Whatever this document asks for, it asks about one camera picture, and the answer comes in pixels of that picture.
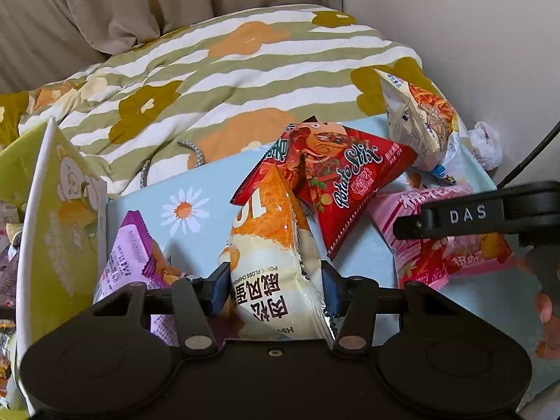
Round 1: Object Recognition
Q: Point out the person's right hand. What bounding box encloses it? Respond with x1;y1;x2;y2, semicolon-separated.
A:
534;292;554;325

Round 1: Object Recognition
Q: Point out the grey braided cord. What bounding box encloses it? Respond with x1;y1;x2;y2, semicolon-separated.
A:
139;139;207;194

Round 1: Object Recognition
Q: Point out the white and orange noodle packet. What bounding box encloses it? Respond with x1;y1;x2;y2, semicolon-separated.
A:
374;68;461;171

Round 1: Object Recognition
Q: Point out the white plastic bag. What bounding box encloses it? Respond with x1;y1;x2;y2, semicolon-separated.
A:
467;121;504;171

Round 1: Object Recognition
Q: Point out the pink snack packet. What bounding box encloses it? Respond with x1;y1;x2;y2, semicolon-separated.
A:
366;183;516;290

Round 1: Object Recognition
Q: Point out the floral striped blanket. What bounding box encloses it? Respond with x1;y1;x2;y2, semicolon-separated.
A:
0;4;439;198

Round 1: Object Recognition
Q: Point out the light blue snack packet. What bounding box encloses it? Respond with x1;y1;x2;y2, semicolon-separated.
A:
429;157;460;185

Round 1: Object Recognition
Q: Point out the beige curtain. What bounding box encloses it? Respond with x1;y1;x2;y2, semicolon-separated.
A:
0;0;344;95

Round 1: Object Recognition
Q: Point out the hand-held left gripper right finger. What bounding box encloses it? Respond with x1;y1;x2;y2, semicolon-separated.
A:
321;260;465;356

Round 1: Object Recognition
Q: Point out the yellow-green cardboard box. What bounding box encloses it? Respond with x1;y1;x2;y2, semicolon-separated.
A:
0;116;109;420

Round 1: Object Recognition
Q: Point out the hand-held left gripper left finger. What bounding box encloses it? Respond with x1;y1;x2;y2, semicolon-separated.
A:
90;262;231;357

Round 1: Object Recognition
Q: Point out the black cable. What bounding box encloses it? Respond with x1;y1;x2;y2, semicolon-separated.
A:
499;121;560;190

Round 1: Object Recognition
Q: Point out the purple cake packet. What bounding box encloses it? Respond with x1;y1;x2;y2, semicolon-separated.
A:
93;210;187;347

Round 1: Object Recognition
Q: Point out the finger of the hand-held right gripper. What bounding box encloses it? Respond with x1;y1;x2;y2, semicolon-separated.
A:
392;203;424;242

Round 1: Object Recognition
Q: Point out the large mauve snack packet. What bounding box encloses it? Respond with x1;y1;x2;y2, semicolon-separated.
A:
0;245;22;318

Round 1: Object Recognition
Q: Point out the red potato stick packet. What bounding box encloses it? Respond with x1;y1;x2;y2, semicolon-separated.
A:
258;116;418;261

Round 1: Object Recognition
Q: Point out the orange and white cake packet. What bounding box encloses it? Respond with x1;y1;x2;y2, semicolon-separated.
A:
229;163;337;343

